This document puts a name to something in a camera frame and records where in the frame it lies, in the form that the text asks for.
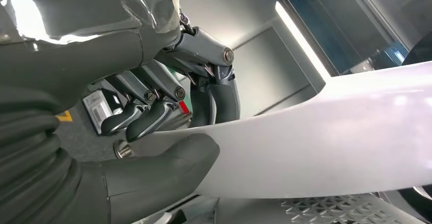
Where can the chrome round base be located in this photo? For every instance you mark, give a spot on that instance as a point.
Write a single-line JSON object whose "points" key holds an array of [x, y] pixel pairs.
{"points": [[122, 150]]}

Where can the perforated grey robot torso panel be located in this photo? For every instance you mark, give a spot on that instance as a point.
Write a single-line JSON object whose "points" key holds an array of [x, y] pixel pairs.
{"points": [[337, 210]]}

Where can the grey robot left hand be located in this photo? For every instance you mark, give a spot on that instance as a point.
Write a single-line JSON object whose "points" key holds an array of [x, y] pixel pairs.
{"points": [[67, 64]]}

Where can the yellow floor tape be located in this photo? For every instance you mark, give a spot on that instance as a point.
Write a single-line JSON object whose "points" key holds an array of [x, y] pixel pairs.
{"points": [[64, 117]]}

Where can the ceiling light strip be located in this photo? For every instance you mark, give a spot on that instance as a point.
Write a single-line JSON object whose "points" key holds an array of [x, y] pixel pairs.
{"points": [[300, 37]]}

